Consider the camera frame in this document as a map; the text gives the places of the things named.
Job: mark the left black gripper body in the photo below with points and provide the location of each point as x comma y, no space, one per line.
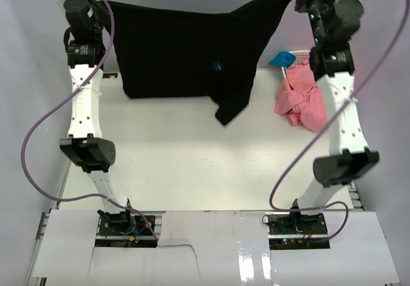
102,16

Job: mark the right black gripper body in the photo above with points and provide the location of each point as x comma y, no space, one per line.
317,4

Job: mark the black t shirt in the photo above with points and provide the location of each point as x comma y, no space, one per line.
170,53

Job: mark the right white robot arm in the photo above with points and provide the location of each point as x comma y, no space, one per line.
333,23

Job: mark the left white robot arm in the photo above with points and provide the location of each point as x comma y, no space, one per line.
84,144

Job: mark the white perforated laundry basket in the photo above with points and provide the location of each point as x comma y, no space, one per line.
296,61

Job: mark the black label sticker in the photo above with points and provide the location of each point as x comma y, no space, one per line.
110,75

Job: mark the blue t shirt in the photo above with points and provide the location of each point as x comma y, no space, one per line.
283,59

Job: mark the pink t shirt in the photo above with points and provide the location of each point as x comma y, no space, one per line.
299,98

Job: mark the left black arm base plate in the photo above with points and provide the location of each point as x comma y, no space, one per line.
127,230

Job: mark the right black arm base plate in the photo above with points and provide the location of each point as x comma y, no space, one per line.
295,231

